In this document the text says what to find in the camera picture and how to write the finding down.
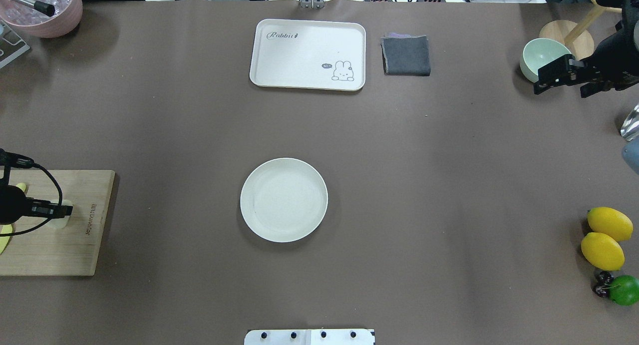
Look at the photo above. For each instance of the steel muddler stick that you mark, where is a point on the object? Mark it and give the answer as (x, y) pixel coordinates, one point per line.
(39, 6)

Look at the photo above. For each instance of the bamboo cutting board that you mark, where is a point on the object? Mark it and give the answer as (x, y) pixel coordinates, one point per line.
(72, 250)

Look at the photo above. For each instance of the dark cherries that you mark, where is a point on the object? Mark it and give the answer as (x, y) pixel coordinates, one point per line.
(603, 284)

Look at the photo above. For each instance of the yellow lemon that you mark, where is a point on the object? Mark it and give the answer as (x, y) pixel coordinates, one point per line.
(602, 251)
(610, 221)

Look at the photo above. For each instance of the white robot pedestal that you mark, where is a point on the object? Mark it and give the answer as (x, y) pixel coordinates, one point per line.
(355, 336)

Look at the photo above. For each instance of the wooden cup stand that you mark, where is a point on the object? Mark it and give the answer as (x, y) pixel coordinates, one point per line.
(575, 36)

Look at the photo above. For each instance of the yellow plastic knife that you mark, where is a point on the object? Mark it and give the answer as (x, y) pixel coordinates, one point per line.
(8, 228)

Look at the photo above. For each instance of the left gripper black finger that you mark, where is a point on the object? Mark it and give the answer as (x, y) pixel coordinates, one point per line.
(50, 210)

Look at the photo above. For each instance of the pink bowl with ice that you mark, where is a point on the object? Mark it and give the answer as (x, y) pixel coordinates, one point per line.
(42, 18)

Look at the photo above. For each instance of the mint green bowl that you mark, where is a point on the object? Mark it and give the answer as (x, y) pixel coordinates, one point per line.
(538, 53)

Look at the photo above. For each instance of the cream round plate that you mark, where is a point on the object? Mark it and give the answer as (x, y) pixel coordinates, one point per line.
(284, 200)

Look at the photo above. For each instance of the cream rabbit tray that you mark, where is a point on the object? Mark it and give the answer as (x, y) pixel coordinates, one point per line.
(309, 54)

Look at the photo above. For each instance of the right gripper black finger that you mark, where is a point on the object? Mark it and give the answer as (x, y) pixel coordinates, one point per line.
(562, 71)

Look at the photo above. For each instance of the grey folded cloth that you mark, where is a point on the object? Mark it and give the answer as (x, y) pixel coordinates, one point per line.
(406, 55)

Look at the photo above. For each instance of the pastel cup rack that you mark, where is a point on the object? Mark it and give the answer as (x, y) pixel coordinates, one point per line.
(12, 45)

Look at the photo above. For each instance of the green lime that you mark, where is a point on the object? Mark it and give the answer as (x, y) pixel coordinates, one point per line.
(624, 290)

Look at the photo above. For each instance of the pale white bun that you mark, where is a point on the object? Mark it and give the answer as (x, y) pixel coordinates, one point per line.
(61, 222)

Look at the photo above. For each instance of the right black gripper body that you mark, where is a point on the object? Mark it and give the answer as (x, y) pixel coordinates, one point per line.
(615, 60)

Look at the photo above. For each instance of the steel scoop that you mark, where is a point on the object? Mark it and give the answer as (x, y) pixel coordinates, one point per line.
(629, 129)

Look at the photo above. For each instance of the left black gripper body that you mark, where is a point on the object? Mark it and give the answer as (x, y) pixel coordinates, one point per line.
(14, 204)

